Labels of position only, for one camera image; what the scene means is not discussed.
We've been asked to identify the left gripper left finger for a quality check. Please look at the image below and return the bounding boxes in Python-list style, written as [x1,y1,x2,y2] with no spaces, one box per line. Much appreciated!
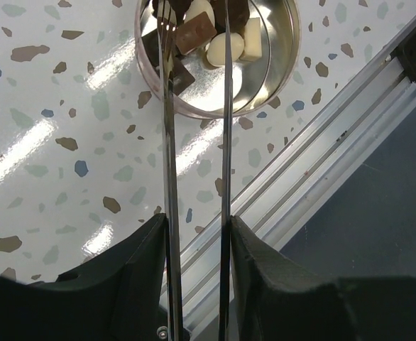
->
[0,214,167,340]

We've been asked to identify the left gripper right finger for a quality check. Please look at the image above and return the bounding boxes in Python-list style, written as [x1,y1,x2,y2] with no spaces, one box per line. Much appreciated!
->
[231,217,416,340]

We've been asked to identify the dark chocolate piece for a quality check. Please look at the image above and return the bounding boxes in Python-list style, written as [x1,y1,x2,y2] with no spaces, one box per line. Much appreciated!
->
[173,58,195,96]

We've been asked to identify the white square chocolate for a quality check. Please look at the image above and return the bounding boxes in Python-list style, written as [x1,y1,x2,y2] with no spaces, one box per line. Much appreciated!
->
[240,18,262,62]

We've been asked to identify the white oval chocolate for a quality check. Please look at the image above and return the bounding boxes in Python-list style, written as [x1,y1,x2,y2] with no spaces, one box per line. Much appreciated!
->
[207,33,245,67]

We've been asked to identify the brown rectangular chocolate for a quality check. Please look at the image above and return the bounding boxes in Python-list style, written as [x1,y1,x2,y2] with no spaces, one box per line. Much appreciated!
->
[175,11,217,55]

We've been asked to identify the silver metal tweezers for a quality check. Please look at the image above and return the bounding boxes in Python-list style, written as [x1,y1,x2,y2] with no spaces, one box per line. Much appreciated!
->
[157,1,233,340]

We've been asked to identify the round white printed chocolate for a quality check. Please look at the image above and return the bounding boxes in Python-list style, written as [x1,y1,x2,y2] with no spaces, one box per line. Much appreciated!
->
[184,0,215,25]

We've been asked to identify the dark chocolate near tray edge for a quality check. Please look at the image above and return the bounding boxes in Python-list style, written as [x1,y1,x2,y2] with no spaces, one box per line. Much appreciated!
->
[210,0,250,33]

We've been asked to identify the round silver tin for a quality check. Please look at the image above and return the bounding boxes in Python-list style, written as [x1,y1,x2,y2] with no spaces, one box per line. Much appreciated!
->
[135,1,300,119]

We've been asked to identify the aluminium front rail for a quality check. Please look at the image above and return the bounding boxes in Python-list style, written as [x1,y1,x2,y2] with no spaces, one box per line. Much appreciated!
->
[160,0,416,338]

